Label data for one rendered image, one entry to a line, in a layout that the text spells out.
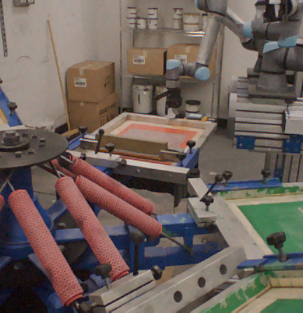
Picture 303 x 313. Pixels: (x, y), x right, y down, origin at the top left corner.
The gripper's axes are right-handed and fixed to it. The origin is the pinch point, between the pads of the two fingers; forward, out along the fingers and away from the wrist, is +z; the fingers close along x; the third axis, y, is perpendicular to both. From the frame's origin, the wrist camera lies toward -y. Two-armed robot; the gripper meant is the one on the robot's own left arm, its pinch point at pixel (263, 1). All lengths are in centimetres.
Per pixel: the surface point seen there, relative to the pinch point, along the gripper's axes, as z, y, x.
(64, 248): 74, 63, 32
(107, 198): 66, 48, 20
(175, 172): 15, 60, 32
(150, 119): -54, 58, 93
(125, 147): -1, 58, 69
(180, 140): -38, 64, 62
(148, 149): -4, 59, 58
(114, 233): 61, 63, 25
